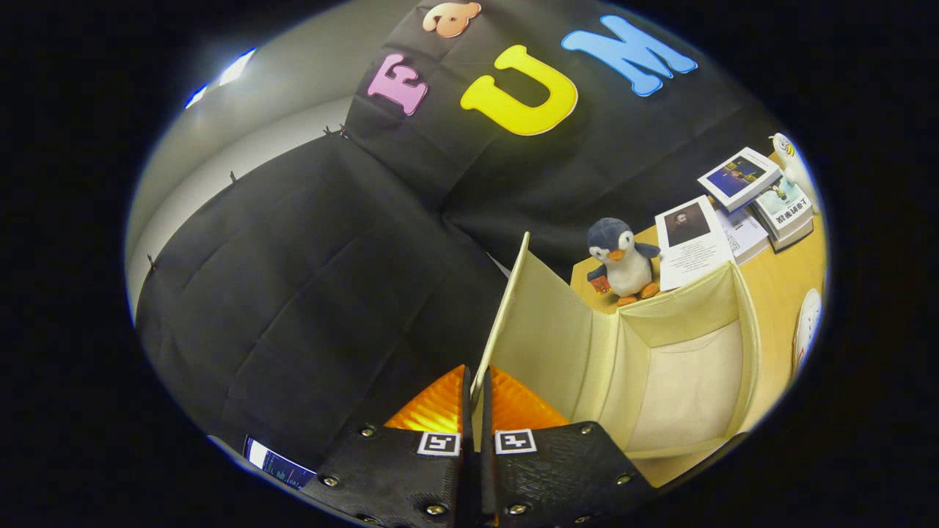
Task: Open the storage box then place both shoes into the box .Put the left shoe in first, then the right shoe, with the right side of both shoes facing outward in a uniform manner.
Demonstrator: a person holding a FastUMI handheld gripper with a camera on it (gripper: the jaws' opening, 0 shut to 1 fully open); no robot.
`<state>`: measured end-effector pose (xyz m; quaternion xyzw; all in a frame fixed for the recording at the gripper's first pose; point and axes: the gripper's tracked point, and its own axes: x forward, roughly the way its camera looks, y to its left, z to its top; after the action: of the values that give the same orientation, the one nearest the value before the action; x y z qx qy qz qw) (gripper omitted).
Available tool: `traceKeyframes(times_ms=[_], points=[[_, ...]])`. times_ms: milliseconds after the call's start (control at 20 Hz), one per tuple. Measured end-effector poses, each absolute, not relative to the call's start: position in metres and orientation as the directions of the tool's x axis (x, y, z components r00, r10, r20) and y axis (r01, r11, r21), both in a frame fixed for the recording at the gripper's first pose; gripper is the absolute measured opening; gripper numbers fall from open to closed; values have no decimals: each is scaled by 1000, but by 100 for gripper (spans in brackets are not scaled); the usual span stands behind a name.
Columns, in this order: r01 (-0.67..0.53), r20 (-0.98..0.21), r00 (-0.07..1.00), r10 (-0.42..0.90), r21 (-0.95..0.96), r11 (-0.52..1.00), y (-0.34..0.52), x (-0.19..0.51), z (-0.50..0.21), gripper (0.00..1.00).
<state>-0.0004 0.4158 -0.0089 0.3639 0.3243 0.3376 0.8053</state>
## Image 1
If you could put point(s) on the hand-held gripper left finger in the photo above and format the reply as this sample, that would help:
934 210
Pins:
466 422

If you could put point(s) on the white duck plush toy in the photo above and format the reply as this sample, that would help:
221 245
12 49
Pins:
796 172

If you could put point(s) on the grey penguin plush toy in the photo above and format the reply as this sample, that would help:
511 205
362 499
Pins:
623 264

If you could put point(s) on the black backdrop cloth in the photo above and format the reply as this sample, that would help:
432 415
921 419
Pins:
308 279

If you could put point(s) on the book with blue cover picture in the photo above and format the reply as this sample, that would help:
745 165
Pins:
737 176

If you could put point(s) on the beige fabric storage box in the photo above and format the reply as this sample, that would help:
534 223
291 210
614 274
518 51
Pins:
682 381

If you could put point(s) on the thin white text-covered book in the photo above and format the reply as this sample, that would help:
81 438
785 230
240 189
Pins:
744 235

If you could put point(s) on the dark-covered book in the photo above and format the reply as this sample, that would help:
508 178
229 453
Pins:
796 239

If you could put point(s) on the white canvas shoe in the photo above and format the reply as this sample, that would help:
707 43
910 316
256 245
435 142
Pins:
807 330

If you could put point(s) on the white book with portrait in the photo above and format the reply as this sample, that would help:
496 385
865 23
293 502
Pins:
693 257

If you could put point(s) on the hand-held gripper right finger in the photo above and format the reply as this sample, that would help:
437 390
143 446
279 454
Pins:
486 425

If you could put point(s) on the thick white book, pale picture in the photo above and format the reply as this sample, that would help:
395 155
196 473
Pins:
785 205

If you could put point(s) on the blue and white object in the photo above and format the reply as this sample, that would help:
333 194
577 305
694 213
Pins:
275 463

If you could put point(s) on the large ceiling light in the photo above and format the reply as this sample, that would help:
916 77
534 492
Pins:
236 67

